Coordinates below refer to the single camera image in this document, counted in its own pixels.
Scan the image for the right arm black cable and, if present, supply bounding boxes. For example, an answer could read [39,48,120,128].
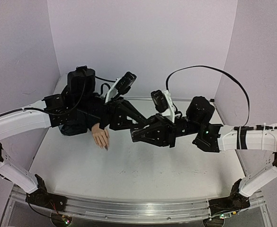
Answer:
[166,65,250,128]

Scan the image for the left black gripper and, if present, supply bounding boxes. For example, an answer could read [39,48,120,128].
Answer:
[76,94,150,130]

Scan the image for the aluminium back rail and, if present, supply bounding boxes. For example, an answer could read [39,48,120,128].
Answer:
[124,96,215,103]

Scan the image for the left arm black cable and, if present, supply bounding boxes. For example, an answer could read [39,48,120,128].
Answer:
[0,70,89,121]

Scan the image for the mannequin hand with long nails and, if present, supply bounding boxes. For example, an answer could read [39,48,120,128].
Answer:
[91,123,109,150]

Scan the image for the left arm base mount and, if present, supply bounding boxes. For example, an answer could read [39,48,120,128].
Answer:
[26,174,67,212]

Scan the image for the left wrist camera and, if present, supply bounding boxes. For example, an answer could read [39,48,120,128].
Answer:
[105,71,137,103]

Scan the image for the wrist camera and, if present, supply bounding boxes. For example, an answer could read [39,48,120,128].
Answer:
[151,90,177,123]
[105,71,137,103]

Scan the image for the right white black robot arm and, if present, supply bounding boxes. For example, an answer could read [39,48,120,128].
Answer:
[131,96,277,197]

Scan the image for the aluminium rail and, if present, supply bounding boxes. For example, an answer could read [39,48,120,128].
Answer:
[10,184,264,224]
[124,96,215,103]

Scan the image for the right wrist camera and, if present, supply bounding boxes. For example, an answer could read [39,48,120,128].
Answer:
[151,90,177,123]

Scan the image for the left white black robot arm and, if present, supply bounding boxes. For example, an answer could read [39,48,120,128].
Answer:
[0,66,146,207]

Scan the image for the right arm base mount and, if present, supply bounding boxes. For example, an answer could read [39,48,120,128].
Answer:
[209,179,250,217]

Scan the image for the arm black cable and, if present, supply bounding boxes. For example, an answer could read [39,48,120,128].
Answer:
[166,65,250,128]
[0,70,89,121]

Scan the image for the black jacket sleeve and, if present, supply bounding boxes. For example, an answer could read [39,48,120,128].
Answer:
[58,119,93,136]

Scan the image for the aluminium front rail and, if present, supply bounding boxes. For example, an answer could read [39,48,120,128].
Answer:
[10,184,264,224]

